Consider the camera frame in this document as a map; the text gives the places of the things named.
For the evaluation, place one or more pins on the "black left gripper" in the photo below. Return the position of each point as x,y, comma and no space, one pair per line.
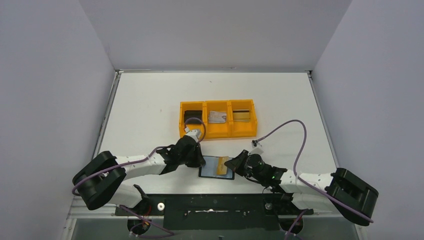
194,155

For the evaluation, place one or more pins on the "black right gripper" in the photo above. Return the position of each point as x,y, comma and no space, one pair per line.
236,163

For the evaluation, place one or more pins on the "black leather card holder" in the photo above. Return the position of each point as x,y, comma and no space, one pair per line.
209,169

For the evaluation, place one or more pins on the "gold numbered card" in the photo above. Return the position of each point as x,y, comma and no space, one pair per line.
221,168

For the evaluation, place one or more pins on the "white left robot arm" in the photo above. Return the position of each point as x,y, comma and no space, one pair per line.
104,179

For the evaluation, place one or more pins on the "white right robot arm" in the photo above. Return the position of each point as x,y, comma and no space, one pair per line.
341,191

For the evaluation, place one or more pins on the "silver patterned card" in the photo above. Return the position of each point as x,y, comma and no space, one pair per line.
217,117

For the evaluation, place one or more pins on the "yellow three-compartment bin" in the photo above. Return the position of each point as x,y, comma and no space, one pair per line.
230,129

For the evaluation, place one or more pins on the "black wallet in bin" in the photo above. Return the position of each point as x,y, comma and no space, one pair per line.
192,117

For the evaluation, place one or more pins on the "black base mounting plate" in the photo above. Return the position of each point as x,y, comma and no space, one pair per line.
221,211

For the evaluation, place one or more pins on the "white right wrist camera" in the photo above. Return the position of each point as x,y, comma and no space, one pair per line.
257,148

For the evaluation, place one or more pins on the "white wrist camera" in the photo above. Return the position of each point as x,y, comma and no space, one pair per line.
257,148
196,134

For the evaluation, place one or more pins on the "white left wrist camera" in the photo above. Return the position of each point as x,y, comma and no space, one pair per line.
196,134

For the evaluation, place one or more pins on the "aluminium left side rail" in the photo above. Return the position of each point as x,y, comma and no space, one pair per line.
108,108

